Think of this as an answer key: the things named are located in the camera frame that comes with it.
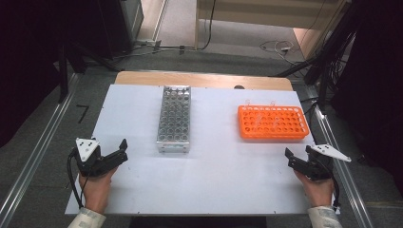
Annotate wooden table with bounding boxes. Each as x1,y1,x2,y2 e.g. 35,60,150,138
113,70,295,93

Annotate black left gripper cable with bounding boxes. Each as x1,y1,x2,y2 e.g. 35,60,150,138
67,147,86,209

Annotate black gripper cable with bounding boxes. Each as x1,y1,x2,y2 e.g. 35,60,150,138
329,175,342,212
67,147,86,209

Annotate silver metal test tube rack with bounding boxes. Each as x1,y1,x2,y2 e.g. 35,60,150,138
156,85,192,155

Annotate black hanging cable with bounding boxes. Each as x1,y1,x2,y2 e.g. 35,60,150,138
195,0,219,51

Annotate white floor cable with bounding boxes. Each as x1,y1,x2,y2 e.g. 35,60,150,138
259,39,297,66

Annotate orange plastic test tube rack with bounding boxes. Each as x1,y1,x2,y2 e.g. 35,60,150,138
237,104,311,141

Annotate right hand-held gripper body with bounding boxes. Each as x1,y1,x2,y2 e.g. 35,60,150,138
302,143,352,181

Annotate person's left hand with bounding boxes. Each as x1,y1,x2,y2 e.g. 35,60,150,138
78,165,118,215

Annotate person's right hand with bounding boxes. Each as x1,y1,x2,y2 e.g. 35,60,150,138
294,169,336,209

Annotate black cabinet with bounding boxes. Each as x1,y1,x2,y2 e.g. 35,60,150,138
94,0,145,61

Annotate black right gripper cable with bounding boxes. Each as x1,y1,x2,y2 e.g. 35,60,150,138
329,175,342,212

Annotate aluminium floor rail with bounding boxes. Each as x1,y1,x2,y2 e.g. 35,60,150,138
302,85,375,228
0,72,81,228

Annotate grey power strip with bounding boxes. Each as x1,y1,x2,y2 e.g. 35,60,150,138
134,39,163,49

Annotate white board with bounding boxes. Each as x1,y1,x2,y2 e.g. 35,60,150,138
65,84,341,217

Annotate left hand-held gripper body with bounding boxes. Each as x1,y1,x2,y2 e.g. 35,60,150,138
75,137,112,178

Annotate black metal stand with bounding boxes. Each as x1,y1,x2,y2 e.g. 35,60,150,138
56,44,70,104

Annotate black stand with cables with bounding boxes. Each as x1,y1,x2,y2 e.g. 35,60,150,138
274,0,362,110

